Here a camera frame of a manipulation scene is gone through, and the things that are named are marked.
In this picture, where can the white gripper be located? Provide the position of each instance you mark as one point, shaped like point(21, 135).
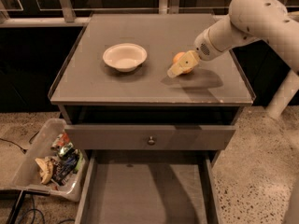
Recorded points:
point(203, 48)

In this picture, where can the orange fruit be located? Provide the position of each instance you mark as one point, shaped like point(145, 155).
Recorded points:
point(177, 57)

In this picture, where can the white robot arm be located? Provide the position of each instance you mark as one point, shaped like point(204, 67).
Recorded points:
point(257, 174)

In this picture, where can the grey drawer cabinet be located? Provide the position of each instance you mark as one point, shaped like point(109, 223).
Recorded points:
point(90, 92)

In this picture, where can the round metal drawer knob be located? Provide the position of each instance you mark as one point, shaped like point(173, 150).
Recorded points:
point(151, 141)

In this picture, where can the grey top drawer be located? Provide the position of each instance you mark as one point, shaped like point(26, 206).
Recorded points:
point(135, 137)

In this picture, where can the grey open middle drawer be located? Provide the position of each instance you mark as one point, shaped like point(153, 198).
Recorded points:
point(149, 187)

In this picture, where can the white bowl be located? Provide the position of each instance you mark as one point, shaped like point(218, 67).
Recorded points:
point(125, 57)

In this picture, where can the green snack packet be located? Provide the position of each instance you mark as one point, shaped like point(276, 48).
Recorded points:
point(65, 150)

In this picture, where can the red snack can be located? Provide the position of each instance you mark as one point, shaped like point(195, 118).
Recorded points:
point(61, 140)

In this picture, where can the blue black snack bag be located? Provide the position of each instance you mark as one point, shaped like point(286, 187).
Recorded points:
point(61, 169)

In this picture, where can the tan crumpled wrapper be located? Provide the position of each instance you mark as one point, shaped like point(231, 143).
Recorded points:
point(45, 169)

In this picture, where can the clear plastic bin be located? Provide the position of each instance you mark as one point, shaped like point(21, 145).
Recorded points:
point(27, 177)

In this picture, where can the metal railing frame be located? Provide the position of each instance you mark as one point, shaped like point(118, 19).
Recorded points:
point(111, 13)

